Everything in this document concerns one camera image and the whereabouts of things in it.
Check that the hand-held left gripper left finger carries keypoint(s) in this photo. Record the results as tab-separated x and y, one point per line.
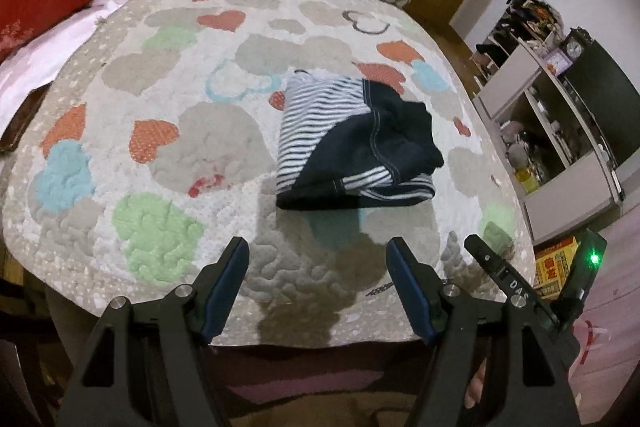
225	287

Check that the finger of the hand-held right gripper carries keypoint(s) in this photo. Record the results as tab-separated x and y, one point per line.
492	262

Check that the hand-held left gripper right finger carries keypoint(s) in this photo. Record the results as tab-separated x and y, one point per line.
410	287

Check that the striped navy pants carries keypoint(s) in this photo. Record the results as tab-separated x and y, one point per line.
350	142

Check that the yellow cardboard box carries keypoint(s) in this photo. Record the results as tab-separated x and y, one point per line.
555	267

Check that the grey shelf unit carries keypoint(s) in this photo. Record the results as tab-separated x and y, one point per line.
555	202

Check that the yellow bottle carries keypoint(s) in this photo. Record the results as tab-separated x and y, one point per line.
526	178

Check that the person's purple clothing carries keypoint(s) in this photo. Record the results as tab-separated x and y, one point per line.
300	377

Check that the heart patterned quilted blanket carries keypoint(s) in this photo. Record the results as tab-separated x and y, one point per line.
150	157

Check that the black television screen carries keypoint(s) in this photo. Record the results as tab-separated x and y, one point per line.
610	107

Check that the small table clock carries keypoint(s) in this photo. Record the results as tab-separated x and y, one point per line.
574	50

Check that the white bed sheet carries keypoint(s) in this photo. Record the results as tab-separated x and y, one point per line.
45	57

